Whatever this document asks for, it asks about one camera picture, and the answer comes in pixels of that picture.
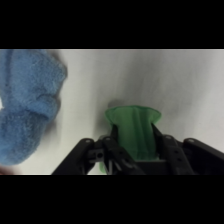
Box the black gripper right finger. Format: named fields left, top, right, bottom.
left=151, top=122, right=224, bottom=176

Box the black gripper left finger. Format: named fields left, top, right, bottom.
left=51, top=124, right=146, bottom=176

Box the green soft object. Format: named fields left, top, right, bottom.
left=98, top=105, right=163, bottom=175

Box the blue fluffy cloth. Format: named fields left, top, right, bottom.
left=0, top=49, right=69, bottom=167

